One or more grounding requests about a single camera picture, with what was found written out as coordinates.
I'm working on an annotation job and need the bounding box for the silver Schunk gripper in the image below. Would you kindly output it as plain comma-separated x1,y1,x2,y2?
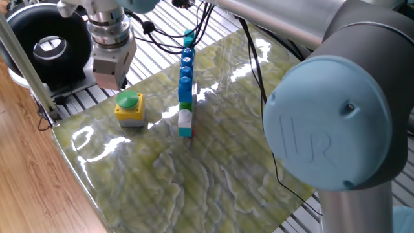
91,32,137,91

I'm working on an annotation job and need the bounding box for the yellow box green push button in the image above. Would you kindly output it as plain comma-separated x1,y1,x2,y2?
114,89,146,128

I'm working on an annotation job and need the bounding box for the silver force torque sensor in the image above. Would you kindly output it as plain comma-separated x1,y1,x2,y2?
86,11,132,50

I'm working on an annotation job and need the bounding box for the blue studded toy block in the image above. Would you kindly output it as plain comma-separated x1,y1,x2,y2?
177,47,195,104

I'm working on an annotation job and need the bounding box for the white toy block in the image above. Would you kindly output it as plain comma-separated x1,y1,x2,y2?
177,109,194,129

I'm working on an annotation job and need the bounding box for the teal studded toy block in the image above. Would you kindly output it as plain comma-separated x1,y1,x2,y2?
183,28,196,50

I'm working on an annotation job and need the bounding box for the green marble pattern mat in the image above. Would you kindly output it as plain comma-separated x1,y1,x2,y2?
51,24,316,233

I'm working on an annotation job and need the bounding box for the black cable with green plug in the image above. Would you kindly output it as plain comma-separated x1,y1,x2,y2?
134,3,216,55

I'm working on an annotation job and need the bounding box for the black cable with ferrite bead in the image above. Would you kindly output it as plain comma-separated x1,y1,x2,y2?
124,1,211,39

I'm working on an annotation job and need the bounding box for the short black cable under frame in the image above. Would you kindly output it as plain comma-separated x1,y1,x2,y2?
36,105,53,132

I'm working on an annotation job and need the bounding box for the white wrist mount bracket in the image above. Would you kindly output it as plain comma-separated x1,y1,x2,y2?
56,0,125,23

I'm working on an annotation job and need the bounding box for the aluminium frame post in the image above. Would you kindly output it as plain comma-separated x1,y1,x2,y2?
0,12,62,123

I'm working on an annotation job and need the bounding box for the black ring shaped device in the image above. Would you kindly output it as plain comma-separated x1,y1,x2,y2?
0,3,98,93

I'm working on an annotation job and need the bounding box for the thick black gripper cable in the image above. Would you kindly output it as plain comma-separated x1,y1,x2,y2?
238,17,268,105

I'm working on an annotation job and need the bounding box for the thin black cable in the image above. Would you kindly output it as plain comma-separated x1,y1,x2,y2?
270,151,324,217

